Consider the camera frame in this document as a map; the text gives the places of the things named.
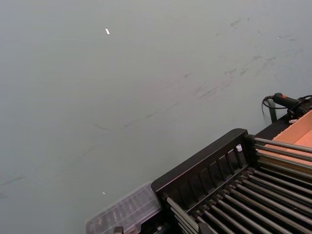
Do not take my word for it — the shallow brown cardboard tray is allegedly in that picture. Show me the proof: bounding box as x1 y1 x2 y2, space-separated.
255 109 312 171

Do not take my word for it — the clear plastic case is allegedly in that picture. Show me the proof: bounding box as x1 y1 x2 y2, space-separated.
85 182 163 234

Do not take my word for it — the black rack with steel bars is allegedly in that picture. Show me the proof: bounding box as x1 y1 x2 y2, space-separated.
151 128 312 234

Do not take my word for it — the black table cloth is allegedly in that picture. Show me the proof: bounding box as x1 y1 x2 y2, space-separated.
253 113 293 142

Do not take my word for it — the plain pale wall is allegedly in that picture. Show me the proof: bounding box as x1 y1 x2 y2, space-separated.
0 0 312 234

